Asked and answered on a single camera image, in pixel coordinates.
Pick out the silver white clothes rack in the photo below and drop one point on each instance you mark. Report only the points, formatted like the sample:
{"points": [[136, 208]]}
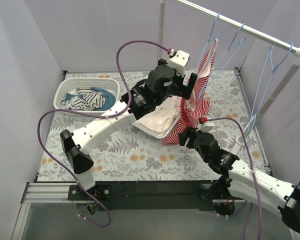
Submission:
{"points": [[275, 42]]}

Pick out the black white striped garment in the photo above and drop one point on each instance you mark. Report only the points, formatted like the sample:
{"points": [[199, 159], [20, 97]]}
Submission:
{"points": [[84, 100]]}

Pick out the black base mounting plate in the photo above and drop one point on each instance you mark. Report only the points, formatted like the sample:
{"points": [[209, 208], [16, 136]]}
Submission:
{"points": [[203, 195]]}

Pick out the white oval laundry basket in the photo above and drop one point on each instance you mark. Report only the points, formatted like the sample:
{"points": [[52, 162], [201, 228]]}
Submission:
{"points": [[71, 84]]}

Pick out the white rectangular laundry basket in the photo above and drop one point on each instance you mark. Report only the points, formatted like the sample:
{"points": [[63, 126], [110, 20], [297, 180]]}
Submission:
{"points": [[155, 134]]}

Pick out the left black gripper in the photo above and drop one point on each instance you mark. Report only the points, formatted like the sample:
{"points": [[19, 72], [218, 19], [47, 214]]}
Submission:
{"points": [[181, 81]]}

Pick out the cream white garment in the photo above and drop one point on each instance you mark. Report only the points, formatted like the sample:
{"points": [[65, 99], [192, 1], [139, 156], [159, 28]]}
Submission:
{"points": [[163, 116]]}

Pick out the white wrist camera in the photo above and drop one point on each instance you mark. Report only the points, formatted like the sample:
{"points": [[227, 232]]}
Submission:
{"points": [[205, 125], [178, 61]]}

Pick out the red white striped tank top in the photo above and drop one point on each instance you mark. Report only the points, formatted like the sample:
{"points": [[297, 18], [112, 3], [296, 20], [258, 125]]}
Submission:
{"points": [[197, 106]]}

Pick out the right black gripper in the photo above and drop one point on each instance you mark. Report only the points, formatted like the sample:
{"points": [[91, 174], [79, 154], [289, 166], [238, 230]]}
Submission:
{"points": [[190, 139]]}

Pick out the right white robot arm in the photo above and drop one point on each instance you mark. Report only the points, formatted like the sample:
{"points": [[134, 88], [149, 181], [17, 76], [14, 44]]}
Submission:
{"points": [[238, 180]]}

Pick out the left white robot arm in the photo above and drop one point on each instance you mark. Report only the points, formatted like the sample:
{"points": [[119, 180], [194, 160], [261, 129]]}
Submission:
{"points": [[78, 144]]}

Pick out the floral patterned table mat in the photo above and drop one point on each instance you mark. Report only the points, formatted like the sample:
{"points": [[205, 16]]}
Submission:
{"points": [[131, 154]]}

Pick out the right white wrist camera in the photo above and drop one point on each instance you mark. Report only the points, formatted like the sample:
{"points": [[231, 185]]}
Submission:
{"points": [[205, 125]]}

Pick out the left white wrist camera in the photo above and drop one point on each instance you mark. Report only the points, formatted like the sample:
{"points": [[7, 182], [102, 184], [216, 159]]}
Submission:
{"points": [[178, 61]]}

